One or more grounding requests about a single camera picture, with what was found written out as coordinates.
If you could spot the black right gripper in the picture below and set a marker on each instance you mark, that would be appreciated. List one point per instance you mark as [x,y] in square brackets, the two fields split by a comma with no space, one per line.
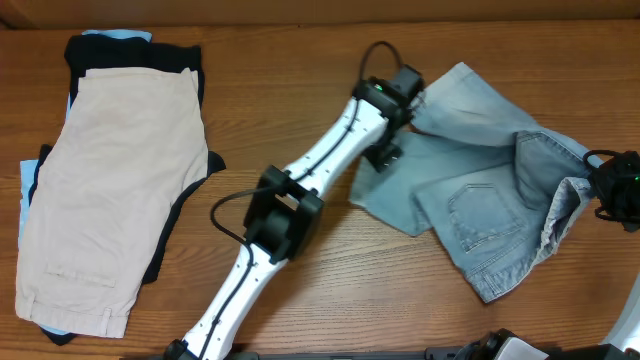
[601,181]

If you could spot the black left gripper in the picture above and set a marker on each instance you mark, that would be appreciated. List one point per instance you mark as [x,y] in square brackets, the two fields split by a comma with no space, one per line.
[385,156]

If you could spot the light blue denim shorts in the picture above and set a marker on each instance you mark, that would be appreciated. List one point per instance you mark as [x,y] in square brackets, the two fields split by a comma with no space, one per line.
[500,191]

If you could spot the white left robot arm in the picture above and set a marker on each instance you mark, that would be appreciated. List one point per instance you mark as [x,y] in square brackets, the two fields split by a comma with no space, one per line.
[286,205]

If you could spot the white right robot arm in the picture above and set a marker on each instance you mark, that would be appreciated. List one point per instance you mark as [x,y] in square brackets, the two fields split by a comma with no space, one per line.
[625,333]

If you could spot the beige folded shorts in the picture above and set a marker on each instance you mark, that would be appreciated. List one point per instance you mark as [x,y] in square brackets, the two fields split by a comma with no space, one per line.
[132,143]

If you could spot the black folded garment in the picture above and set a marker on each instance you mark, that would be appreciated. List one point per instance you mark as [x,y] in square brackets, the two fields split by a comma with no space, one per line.
[140,55]

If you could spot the light blue folded garment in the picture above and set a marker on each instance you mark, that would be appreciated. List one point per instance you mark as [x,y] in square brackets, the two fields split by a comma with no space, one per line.
[48,295]

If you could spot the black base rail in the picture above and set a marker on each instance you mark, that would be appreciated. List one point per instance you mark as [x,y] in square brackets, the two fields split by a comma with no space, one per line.
[499,345]

